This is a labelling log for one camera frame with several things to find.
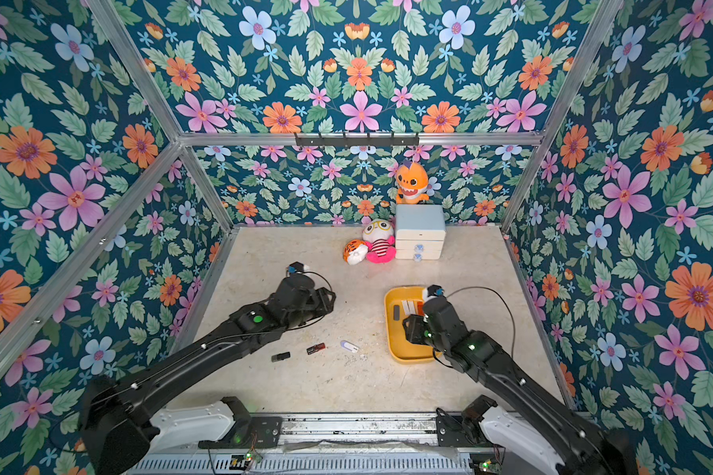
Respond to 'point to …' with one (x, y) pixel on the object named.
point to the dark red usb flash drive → (315, 348)
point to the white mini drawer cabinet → (420, 232)
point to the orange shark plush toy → (412, 181)
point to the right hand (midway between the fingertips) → (411, 321)
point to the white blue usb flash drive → (350, 346)
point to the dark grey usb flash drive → (396, 313)
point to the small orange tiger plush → (355, 251)
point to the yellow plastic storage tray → (399, 346)
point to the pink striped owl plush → (380, 243)
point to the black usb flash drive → (280, 356)
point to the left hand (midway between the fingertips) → (343, 297)
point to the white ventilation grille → (316, 464)
